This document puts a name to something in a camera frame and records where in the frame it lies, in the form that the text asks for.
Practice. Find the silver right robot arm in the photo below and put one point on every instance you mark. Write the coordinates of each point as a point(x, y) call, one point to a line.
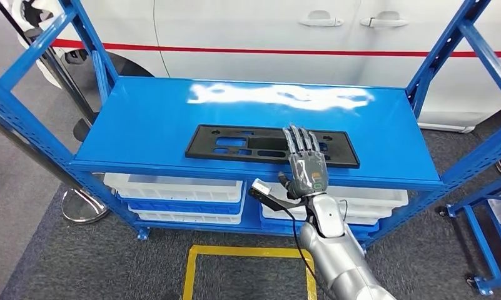
point(337, 265)

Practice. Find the white car with red stripe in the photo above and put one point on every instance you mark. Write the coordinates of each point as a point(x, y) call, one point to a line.
point(275, 25)

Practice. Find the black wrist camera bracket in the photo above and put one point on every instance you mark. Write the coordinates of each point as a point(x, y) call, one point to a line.
point(275, 203)

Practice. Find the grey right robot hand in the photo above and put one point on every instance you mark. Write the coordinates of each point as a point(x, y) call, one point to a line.
point(308, 174)

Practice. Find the chrome stanchion post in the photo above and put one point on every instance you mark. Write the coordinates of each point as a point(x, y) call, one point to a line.
point(84, 207)
point(82, 130)

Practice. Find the black plastic plate frame part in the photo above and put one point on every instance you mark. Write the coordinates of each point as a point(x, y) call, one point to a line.
point(200, 145)

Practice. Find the blue metal shelf rack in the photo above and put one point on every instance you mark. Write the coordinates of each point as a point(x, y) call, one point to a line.
point(150, 120)

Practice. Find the blue wheeled rack cart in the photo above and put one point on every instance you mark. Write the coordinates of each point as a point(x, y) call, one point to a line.
point(496, 285)

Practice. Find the yellow floor tape square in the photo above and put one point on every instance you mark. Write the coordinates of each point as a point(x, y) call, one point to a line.
point(250, 251)

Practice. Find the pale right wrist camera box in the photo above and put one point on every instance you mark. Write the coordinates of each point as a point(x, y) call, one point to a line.
point(260, 187)

